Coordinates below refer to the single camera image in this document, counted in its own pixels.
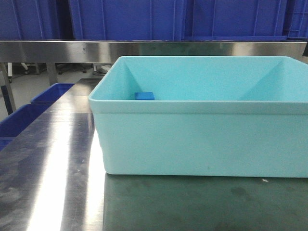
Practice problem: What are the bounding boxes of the small blue cube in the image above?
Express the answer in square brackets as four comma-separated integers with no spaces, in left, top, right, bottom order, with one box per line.
[134,92,155,101]

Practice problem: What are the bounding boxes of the steel shelf leg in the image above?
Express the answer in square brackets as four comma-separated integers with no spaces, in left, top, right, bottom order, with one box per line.
[0,63,16,115]

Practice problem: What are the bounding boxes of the light teal plastic tub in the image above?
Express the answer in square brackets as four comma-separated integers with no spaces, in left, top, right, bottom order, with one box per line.
[89,56,308,178]

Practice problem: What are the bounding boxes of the blue bin beside table far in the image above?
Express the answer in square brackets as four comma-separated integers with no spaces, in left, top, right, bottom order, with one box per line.
[30,83,74,104]

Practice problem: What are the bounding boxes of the blue bin beside table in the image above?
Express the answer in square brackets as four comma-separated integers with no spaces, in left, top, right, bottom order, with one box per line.
[0,104,50,151]
[30,83,74,104]

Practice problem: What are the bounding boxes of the blue crate upper right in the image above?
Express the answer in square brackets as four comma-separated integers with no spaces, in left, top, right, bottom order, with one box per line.
[183,0,308,41]

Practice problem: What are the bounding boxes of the blue crate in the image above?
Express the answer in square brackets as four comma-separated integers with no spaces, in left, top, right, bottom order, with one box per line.
[0,0,61,40]
[69,0,187,41]
[183,0,308,41]

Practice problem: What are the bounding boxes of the blue crate upper middle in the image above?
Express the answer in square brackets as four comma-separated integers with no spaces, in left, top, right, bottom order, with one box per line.
[69,0,187,41]

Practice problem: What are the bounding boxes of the blue bin beside table near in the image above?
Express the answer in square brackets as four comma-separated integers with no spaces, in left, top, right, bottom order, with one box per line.
[0,104,50,151]

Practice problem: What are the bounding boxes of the blue crate upper left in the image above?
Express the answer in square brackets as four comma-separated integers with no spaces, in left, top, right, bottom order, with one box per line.
[0,0,61,40]

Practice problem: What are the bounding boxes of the stainless steel shelf rail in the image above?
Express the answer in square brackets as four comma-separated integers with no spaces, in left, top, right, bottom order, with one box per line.
[0,41,308,63]

